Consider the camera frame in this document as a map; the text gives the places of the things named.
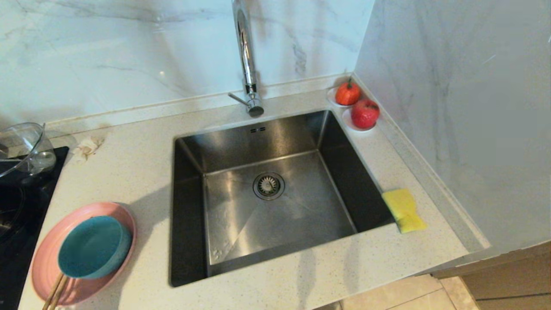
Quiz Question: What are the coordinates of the stainless steel sink basin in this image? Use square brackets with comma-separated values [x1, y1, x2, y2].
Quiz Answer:
[169, 110, 396, 288]

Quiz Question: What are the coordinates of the yellow sponge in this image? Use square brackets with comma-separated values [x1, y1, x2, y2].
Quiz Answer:
[382, 189, 428, 234]

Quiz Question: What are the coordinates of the round metal drain strainer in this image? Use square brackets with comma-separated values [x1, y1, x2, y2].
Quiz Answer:
[253, 172, 285, 201]

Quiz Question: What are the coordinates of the small white dish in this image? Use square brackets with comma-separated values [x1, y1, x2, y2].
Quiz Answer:
[342, 108, 378, 132]
[327, 87, 362, 109]

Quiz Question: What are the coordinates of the orange persimmon fruit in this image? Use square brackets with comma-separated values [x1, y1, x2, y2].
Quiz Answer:
[336, 78, 362, 106]

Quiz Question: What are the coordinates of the red apple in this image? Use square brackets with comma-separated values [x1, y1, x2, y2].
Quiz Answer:
[352, 100, 381, 130]

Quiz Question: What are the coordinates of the chrome kitchen faucet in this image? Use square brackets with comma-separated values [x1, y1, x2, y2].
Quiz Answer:
[229, 0, 266, 118]

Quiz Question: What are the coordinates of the crumpled white tissue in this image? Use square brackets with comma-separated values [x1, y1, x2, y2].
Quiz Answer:
[73, 137, 105, 162]

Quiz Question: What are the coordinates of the teal bowl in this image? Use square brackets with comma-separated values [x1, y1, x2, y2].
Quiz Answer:
[58, 215, 132, 280]

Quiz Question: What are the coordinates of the clear glass bowl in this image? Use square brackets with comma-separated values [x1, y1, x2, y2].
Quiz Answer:
[0, 122, 57, 177]

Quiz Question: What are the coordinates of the pink plate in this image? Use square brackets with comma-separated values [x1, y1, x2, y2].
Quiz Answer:
[30, 202, 137, 307]

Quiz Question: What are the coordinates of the wooden chopstick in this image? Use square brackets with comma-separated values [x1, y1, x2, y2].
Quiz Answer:
[41, 273, 65, 310]
[48, 276, 69, 310]

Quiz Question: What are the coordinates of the wooden cabinet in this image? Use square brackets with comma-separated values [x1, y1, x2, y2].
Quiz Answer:
[430, 242, 551, 310]

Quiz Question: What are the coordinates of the black induction cooktop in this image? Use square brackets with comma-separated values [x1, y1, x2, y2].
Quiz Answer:
[0, 146, 70, 310]

